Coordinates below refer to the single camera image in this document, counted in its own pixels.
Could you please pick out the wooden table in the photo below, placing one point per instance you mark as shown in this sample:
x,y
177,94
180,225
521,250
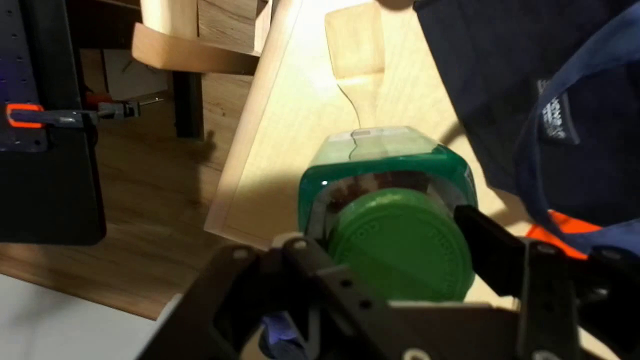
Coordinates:
x,y
294,107

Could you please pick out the orange clamp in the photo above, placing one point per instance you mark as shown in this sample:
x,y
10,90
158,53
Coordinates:
x,y
35,116

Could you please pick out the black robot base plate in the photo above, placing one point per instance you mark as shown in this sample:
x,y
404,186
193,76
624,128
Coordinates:
x,y
48,178

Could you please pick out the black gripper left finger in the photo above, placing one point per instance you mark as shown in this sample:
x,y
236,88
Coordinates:
x,y
334,281

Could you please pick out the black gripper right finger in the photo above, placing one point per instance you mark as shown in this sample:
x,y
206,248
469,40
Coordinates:
x,y
496,254

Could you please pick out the green bottle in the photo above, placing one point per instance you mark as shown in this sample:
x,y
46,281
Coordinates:
x,y
382,203

